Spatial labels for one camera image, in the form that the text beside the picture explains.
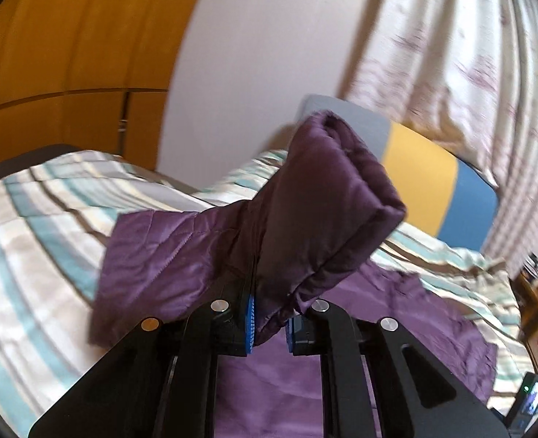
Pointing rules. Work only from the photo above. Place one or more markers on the grey yellow blue pillow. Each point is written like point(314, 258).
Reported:
point(419, 178)

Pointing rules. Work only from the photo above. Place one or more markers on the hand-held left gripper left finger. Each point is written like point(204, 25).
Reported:
point(249, 324)

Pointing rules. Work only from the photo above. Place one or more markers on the purple quilted jacket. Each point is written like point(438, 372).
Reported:
point(296, 191)

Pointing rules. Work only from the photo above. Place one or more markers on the patterned cream curtain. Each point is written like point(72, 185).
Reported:
point(479, 54)

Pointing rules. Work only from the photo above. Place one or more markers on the wooden wardrobe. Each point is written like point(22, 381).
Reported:
point(68, 32)

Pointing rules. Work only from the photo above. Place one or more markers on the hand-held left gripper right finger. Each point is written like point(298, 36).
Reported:
point(291, 335)

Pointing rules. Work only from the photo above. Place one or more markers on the striped duvet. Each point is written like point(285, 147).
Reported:
point(22, 237)

